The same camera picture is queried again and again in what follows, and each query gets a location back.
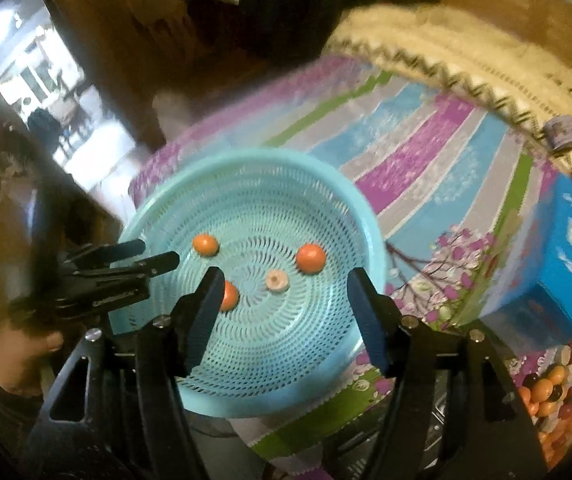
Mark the blue cardboard box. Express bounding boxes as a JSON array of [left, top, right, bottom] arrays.
[[481, 172, 572, 351]]

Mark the brown wooden wardrobe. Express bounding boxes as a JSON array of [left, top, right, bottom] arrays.
[[30, 0, 247, 151]]

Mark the teal plastic basket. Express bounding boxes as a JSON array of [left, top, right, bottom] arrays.
[[108, 149, 385, 418]]

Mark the person's left hand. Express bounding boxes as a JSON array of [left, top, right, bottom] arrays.
[[0, 320, 66, 401]]

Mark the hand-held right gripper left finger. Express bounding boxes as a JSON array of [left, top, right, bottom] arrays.
[[18, 266, 227, 480]]

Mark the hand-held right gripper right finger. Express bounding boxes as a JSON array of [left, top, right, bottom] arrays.
[[347, 267, 549, 480]]

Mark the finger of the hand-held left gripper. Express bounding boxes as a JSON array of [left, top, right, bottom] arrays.
[[63, 238, 147, 268], [73, 251, 181, 288]]

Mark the pile of mixed fruits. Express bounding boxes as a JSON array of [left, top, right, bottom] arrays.
[[513, 340, 572, 466]]

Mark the pile of clothes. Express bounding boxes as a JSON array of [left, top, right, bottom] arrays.
[[171, 0, 442, 61]]

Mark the cream zigzag quilt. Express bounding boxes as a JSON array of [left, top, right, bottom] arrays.
[[326, 7, 572, 131]]

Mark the beige round fruit piece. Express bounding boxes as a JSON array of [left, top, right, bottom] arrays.
[[265, 269, 290, 292]]

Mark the small orange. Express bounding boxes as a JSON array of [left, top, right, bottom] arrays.
[[218, 280, 240, 312], [192, 233, 220, 258]]

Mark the large orange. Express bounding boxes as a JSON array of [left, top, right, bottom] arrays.
[[296, 243, 327, 275]]

